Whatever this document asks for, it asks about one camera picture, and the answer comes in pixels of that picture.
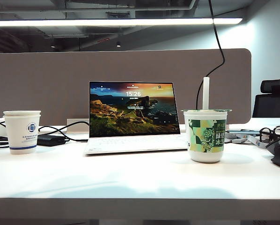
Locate grey blue dongle adapter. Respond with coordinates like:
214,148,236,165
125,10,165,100
227,129,260,136

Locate black eyeglasses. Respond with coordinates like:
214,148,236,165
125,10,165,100
258,126,280,144

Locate white paper cup blue logo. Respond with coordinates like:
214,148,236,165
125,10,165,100
4,114,41,155

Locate green white drink cup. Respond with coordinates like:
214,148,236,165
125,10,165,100
181,108,233,164

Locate white drinking straw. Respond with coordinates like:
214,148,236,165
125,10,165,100
202,76,211,110

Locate black power adapter brick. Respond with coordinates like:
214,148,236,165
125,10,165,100
37,135,70,147

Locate black mesh office chair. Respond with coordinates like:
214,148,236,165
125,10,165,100
251,78,280,118

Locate white laptop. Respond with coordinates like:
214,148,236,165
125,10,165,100
83,81,190,156

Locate black laptop power cable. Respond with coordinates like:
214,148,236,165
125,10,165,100
38,121,89,143

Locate grey desk partition panel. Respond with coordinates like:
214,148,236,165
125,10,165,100
0,48,252,125

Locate plain white paper cup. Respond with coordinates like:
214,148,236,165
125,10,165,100
3,111,42,117

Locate long ceiling light bar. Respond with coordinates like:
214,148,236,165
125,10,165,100
0,18,243,27

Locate black charger cable with plug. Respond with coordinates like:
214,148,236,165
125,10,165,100
195,0,226,110

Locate white printed lanyard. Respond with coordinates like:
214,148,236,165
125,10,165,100
228,133,267,149

